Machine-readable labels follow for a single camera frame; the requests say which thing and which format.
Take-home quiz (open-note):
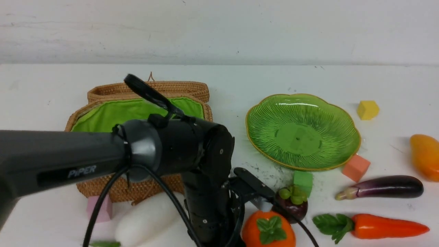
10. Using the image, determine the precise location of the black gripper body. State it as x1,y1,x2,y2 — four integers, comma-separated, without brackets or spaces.
182,172,246,247

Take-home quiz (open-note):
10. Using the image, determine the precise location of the orange persimmon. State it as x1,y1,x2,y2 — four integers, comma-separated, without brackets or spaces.
241,211,296,247

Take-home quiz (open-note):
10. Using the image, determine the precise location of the white radish with leaves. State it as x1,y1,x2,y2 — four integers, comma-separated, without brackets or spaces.
89,192,196,247

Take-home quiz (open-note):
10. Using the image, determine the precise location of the dark purple mangosteen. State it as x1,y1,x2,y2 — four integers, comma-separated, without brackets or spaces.
271,185,308,224

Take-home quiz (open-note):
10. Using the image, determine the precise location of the orange yellow mango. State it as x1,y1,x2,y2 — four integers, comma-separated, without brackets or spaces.
410,134,439,182

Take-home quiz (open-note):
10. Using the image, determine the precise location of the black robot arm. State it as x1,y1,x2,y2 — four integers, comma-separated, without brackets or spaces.
1,115,246,247

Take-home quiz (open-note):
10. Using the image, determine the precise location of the green foam cube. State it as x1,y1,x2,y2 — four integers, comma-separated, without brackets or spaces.
292,170,313,198

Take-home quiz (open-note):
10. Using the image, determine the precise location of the pink foam cube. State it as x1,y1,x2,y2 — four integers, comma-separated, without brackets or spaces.
86,195,112,223

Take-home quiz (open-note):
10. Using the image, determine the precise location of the green glass plate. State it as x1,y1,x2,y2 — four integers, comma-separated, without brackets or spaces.
246,94,362,172

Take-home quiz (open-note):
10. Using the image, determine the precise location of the orange carrot with leaves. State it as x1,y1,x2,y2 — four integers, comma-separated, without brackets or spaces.
312,214,430,244

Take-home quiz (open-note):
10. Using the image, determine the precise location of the woven wicker basket lid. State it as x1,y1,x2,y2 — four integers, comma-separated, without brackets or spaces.
87,72,210,103

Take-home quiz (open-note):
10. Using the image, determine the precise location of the orange foam cube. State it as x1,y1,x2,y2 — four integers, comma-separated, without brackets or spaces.
342,154,371,183

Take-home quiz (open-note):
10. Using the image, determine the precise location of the woven wicker basket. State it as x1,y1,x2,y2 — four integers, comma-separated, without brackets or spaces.
65,94,213,206

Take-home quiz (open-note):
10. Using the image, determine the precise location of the purple eggplant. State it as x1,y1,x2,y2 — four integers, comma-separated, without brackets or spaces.
334,175,424,201

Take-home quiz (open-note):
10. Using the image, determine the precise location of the yellow foam cube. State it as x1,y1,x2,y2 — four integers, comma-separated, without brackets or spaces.
356,101,380,120

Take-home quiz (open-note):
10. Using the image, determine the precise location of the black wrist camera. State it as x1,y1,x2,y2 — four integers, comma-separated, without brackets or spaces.
229,167,275,211

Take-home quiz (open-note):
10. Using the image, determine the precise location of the black cable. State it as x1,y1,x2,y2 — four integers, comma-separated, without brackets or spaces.
82,73,319,247

